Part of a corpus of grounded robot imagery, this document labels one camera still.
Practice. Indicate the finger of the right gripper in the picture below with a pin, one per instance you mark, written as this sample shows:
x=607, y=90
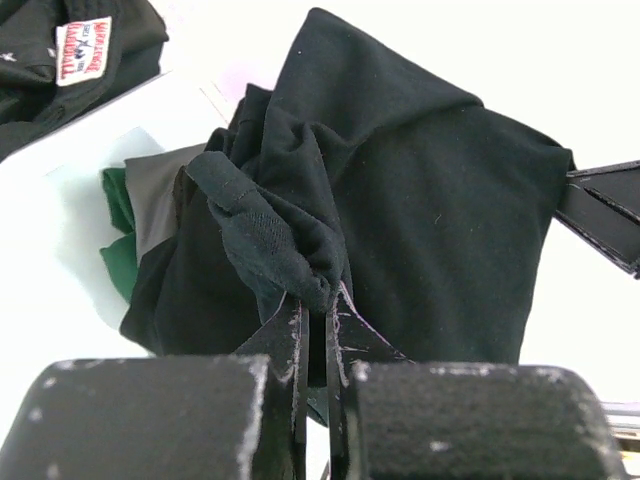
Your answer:
x=601, y=206

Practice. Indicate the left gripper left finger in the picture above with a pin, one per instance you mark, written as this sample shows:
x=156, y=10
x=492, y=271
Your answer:
x=238, y=416

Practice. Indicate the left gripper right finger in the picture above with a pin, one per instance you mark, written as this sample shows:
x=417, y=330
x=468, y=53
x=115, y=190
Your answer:
x=392, y=418

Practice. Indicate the black t shirt blue logo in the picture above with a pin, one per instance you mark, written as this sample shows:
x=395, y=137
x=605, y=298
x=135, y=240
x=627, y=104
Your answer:
x=361, y=170

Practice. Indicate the folded black shirt stack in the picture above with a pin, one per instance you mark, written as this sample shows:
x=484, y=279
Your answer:
x=204, y=289

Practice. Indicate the black shirts in basket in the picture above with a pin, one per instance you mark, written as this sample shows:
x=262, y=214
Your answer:
x=62, y=59

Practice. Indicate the green folded shirt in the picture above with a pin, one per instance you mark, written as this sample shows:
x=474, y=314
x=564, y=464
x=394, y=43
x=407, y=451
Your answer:
x=120, y=257

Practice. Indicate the grey folded shirt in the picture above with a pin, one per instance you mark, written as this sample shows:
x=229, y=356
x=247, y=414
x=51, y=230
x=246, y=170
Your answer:
x=149, y=181

